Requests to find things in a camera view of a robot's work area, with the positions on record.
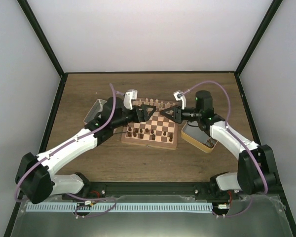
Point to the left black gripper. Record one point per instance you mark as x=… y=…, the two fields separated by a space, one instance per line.
x=142 y=119

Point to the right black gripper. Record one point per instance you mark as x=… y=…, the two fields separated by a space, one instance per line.
x=177 y=112

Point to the yellow rimmed metal tin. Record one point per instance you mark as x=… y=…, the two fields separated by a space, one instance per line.
x=196 y=137

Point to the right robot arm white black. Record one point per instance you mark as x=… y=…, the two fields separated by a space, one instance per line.
x=257 y=170

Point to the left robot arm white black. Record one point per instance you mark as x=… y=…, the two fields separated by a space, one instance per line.
x=37 y=176

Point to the wooden chess board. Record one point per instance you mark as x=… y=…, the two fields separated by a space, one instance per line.
x=157 y=124

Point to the pink rimmed metal tin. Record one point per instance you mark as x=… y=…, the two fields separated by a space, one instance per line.
x=98 y=122

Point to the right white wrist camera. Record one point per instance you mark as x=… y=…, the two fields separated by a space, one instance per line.
x=180 y=97

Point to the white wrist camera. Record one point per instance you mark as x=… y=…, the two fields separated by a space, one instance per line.
x=180 y=97
x=129 y=96

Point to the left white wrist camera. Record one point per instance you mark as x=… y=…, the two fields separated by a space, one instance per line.
x=129 y=96

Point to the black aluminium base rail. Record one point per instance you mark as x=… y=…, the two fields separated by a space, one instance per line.
x=102 y=190

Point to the black enclosure frame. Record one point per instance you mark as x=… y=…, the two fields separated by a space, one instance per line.
x=267 y=19

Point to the light blue slotted cable duct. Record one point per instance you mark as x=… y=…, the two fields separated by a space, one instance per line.
x=188 y=207

